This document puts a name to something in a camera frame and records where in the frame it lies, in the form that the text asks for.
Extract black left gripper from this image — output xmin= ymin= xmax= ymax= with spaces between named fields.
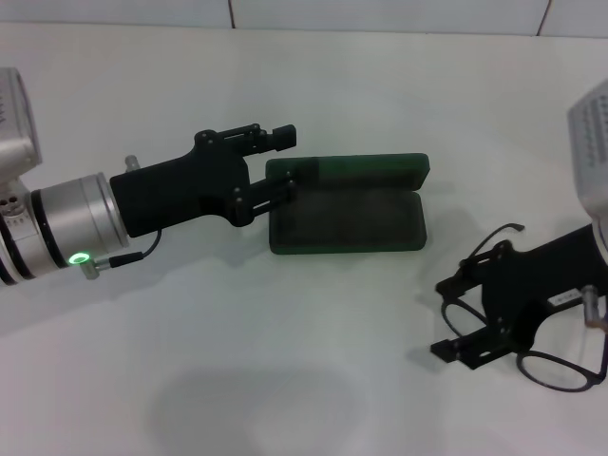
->
xmin=109 ymin=123 xmax=299 ymax=239

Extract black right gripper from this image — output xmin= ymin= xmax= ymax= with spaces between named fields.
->
xmin=428 ymin=222 xmax=608 ymax=372

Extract black glasses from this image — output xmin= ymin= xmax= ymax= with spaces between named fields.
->
xmin=443 ymin=222 xmax=608 ymax=396

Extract green glasses case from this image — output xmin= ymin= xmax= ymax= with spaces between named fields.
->
xmin=264 ymin=151 xmax=431 ymax=258

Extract right gripper cable with connector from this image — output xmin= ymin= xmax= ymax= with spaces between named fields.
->
xmin=580 ymin=283 xmax=608 ymax=330

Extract gripper cable with connector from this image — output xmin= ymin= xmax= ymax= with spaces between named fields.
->
xmin=77 ymin=229 xmax=165 ymax=282
xmin=580 ymin=283 xmax=608 ymax=330

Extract left gripper cable with connector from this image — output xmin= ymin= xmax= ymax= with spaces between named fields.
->
xmin=77 ymin=229 xmax=165 ymax=282

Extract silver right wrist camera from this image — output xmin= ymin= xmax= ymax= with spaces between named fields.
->
xmin=566 ymin=84 xmax=608 ymax=267

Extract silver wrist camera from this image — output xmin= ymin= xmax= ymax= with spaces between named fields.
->
xmin=0 ymin=66 xmax=45 ymax=192
xmin=566 ymin=84 xmax=608 ymax=267

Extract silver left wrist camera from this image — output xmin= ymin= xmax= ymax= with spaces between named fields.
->
xmin=0 ymin=66 xmax=45 ymax=192

